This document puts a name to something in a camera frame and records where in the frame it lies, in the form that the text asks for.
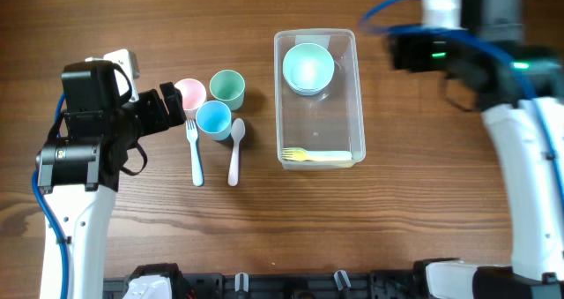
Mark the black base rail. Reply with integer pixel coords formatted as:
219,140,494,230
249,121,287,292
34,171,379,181
100,263,442,299

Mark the clear plastic container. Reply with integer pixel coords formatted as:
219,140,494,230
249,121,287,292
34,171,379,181
274,28,366,170

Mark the green plastic cup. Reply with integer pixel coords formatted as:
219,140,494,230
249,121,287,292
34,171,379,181
210,70,246,111

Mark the yellow plastic fork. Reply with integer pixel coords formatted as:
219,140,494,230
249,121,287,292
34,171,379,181
280,146,353,163

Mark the pink plastic cup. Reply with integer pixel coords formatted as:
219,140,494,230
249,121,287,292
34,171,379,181
174,78,207,119

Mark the left blue cable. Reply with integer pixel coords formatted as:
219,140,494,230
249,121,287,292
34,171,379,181
30,93,71,299

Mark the light blue fork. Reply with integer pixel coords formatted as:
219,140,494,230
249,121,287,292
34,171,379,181
186,119,204,187
306,151,353,161

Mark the blue plastic cup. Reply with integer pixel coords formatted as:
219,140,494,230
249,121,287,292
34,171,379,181
196,101,232,141

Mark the white plastic spoon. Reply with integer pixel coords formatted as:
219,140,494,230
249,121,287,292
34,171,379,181
227,118,246,186

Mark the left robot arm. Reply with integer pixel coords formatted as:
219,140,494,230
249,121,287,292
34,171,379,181
32,60,186,298

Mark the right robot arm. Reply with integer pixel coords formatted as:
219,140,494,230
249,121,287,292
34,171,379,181
385,0,563,298

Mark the teal plastic bowl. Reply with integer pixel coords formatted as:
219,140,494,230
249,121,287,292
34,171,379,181
282,43,335,96

